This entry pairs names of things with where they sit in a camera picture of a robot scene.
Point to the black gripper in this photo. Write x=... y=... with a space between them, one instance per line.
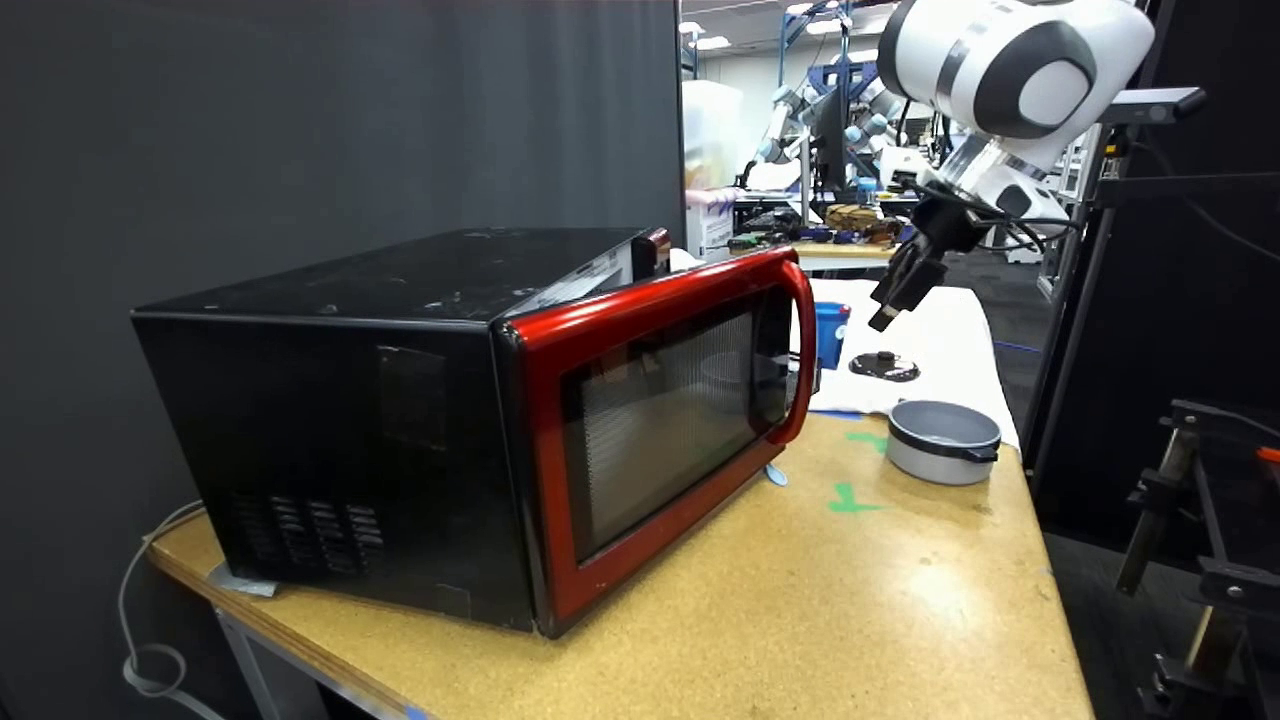
x=942 y=234

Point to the black bar camera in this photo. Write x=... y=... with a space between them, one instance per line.
x=1163 y=104

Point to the black tripod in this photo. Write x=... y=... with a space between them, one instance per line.
x=1200 y=587

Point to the black round lid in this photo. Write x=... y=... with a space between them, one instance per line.
x=887 y=365

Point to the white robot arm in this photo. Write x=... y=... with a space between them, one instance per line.
x=1015 y=63

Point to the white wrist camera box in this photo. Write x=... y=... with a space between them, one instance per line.
x=982 y=170

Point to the black panel stand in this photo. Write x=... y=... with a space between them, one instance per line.
x=1163 y=332

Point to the green cross tape mark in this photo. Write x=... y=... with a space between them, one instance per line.
x=849 y=502

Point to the blue plastic cup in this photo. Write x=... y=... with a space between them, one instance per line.
x=832 y=332

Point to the black backdrop curtain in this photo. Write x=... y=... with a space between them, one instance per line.
x=334 y=122

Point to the white cloth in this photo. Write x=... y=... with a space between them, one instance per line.
x=955 y=346

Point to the wooden background table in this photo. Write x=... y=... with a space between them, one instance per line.
x=854 y=248

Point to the red and black microwave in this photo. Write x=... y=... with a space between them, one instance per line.
x=334 y=427

